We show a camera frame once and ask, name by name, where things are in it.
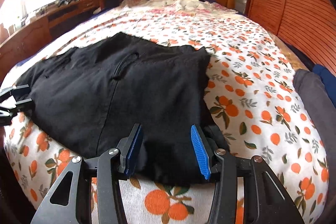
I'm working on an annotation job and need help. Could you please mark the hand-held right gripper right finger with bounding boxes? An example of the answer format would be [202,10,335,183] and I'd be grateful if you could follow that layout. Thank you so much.
[190,124,305,224]

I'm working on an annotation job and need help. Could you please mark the black coat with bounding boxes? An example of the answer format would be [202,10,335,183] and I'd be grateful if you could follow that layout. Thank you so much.
[16,32,231,186]

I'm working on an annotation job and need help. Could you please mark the orange print bedsheet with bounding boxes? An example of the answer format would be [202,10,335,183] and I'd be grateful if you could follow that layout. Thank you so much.
[4,0,330,224]

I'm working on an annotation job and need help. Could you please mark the wooden desk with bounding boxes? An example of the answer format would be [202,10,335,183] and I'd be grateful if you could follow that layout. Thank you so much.
[0,0,103,83]

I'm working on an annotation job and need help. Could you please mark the grey cloth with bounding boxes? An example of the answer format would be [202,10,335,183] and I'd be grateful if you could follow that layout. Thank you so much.
[293,69,336,161]

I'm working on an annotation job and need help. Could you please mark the wooden slatted wardrobe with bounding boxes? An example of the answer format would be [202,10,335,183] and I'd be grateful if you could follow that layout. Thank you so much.
[244,0,336,75]

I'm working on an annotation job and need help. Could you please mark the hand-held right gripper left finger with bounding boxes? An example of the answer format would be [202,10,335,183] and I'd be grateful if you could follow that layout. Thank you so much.
[30,123,144,224]

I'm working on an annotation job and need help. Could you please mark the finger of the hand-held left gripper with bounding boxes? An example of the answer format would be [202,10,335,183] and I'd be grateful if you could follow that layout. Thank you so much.
[0,84,30,102]
[0,98,34,125]

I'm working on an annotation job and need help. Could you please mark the blue cloth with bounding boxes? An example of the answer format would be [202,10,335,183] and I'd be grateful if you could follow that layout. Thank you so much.
[312,64,336,90]

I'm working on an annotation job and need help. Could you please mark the beige floral blanket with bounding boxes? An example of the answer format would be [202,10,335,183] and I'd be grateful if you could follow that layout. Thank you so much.
[119,0,238,14]

